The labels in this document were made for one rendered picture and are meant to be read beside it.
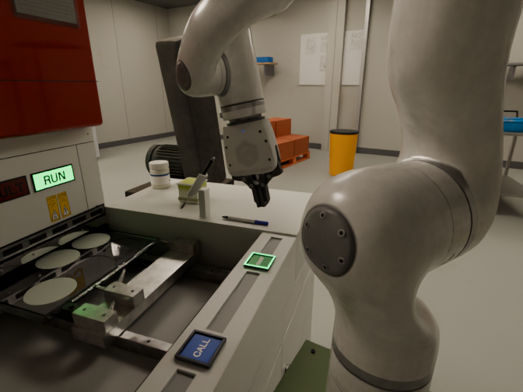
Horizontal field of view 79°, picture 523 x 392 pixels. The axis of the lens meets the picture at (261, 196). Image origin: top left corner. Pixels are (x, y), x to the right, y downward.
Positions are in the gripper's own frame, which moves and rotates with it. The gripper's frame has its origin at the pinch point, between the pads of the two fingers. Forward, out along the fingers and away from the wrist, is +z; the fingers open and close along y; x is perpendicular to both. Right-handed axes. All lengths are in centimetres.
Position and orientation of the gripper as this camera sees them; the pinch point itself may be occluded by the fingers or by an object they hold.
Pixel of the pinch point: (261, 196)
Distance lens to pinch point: 65.2
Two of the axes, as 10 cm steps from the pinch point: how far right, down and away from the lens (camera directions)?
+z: 2.0, 9.5, 2.6
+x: 3.3, -3.1, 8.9
